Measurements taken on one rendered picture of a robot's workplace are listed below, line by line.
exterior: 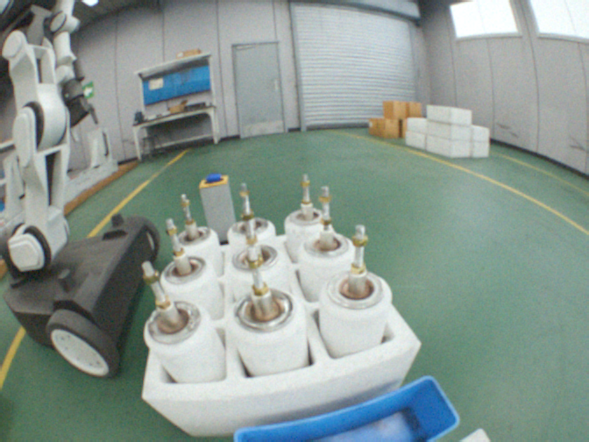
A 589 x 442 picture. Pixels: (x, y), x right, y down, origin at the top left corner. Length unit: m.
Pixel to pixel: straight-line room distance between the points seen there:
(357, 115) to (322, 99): 0.91
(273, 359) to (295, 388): 0.05
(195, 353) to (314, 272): 0.22
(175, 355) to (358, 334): 0.22
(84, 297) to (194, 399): 0.36
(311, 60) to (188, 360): 5.57
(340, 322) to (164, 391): 0.25
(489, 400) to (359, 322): 0.39
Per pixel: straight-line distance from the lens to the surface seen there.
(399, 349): 0.36
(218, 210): 0.64
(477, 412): 0.57
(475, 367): 0.61
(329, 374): 0.33
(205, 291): 0.40
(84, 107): 0.94
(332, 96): 5.66
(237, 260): 0.40
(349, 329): 0.31
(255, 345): 0.29
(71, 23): 1.15
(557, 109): 5.24
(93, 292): 0.63
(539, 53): 5.53
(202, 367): 0.33
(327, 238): 0.40
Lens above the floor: 0.47
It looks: 25 degrees down
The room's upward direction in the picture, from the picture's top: 5 degrees counter-clockwise
